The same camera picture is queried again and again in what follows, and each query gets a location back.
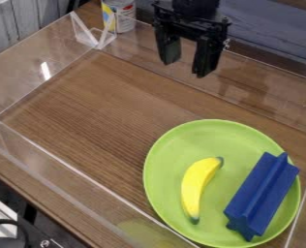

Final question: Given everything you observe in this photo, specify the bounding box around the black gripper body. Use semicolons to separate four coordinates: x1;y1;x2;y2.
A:
152;1;232;45

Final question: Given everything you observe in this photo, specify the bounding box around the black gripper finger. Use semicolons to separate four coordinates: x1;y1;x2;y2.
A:
154;24;182;65
192;36;223;78

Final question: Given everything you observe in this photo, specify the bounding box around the yellow toy banana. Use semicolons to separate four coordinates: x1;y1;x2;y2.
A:
180;157;224;225

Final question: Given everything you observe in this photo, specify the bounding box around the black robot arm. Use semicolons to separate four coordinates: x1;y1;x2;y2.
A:
152;0;232;78

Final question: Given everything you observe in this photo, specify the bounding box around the green round plate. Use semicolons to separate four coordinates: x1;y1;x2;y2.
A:
143;119;302;248

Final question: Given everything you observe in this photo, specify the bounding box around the blue plastic block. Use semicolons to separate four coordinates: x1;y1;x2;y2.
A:
223;152;299;242

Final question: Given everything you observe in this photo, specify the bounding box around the clear acrylic corner bracket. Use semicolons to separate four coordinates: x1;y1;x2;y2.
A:
68;12;116;50

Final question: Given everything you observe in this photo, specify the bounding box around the clear acrylic enclosure wall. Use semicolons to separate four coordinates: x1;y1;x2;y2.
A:
0;5;306;248

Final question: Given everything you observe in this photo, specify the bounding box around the black cable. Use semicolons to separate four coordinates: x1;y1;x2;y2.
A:
0;218;34;248

